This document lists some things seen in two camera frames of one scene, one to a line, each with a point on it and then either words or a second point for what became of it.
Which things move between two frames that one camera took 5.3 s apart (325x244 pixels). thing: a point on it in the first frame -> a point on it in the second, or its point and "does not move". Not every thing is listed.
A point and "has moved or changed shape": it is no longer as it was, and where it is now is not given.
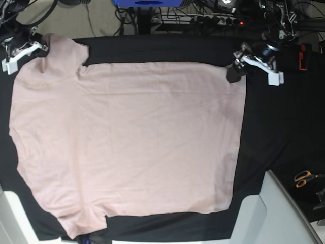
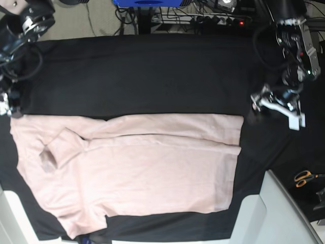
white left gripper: [10, 64] -> [12, 102]
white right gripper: [275, 78] -> [295, 120]
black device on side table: [321, 195] does not move
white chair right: [274, 216] does not move
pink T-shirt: [124, 139] has moved or changed shape
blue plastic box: [147, 3] does not move
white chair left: [15, 226] does not move
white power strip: [199, 19] does not move
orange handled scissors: [303, 177] does not move
